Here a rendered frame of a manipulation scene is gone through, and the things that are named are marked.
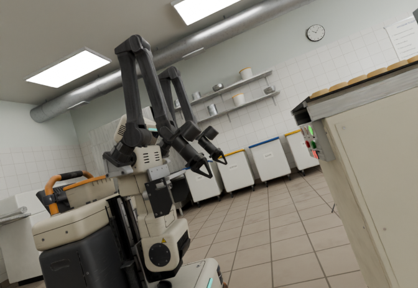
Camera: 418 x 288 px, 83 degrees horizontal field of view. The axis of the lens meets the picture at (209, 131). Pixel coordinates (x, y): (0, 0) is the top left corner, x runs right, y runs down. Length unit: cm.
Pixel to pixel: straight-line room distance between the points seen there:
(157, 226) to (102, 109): 513
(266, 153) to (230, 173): 72
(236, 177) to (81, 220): 337
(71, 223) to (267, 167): 347
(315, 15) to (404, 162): 474
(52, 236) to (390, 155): 127
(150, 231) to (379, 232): 86
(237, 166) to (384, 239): 350
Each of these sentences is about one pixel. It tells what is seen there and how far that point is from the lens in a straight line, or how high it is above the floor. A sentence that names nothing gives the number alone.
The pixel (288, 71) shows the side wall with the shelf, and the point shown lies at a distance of 503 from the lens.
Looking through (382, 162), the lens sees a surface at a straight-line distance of 86.
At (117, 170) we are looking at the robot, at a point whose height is 91.
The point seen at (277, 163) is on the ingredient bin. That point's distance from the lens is 422.
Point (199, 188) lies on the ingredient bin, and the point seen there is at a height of 33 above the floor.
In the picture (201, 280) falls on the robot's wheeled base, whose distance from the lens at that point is 138.
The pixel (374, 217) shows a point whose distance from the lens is 88.
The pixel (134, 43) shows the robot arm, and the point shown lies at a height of 135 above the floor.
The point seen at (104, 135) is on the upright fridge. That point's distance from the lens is 498.
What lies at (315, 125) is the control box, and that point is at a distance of 86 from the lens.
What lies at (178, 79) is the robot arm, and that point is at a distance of 142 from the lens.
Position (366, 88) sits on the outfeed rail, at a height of 88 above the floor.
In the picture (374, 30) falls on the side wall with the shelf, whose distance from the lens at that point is 557.
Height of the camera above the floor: 84
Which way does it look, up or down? 6 degrees up
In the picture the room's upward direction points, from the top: 19 degrees counter-clockwise
